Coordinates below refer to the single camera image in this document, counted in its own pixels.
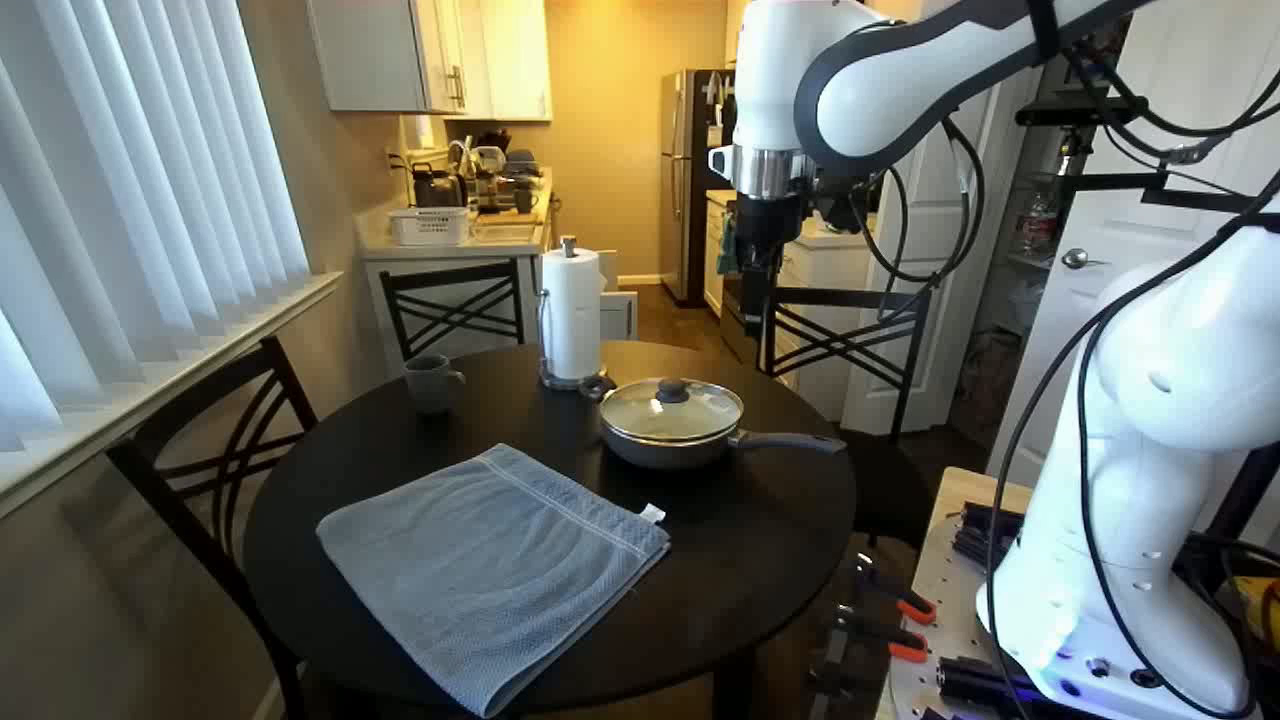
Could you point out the white door with knob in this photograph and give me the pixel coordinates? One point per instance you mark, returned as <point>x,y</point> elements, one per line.
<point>1135,215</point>

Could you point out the white vertical window blinds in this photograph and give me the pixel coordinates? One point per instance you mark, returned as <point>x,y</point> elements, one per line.
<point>134,172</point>

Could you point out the white kitchen counter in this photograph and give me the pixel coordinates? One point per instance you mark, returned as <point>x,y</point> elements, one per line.
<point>452,248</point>

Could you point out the dark grey mug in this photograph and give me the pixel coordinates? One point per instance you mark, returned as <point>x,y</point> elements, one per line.
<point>428,385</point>

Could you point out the white kitchen wall cabinet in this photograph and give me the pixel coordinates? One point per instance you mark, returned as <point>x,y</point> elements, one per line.
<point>443,54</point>

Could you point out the black metal chair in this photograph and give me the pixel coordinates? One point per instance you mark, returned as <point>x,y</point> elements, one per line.
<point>841,299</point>
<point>202,440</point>
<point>452,271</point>

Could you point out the white robot mounting board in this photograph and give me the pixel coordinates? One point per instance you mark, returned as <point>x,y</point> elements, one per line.
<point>923,633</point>

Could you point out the white paper towel roll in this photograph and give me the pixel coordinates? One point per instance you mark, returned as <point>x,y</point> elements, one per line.
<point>564,385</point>
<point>568,314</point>

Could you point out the white tray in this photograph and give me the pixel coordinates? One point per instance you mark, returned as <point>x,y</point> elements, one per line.
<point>428,224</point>

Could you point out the clear glass pan lid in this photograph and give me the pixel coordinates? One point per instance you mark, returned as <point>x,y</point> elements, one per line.
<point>669,411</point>

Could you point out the grey frying pan cream interior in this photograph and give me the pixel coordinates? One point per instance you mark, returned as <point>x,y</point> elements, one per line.
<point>655,458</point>

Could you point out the stainless steel refrigerator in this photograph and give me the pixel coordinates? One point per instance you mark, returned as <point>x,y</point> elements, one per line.
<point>686,187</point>

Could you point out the black coffee maker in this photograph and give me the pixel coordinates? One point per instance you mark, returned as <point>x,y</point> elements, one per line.
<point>481,166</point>

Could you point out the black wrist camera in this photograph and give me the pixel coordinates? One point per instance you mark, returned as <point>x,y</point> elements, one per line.
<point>844,203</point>

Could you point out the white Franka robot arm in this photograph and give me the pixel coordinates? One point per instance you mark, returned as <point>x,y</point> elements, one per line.
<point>1172,401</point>

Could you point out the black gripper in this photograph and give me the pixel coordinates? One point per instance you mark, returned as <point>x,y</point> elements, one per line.
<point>765,232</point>

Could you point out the blue towel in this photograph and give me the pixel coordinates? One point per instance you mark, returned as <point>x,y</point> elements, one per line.
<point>494,560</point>

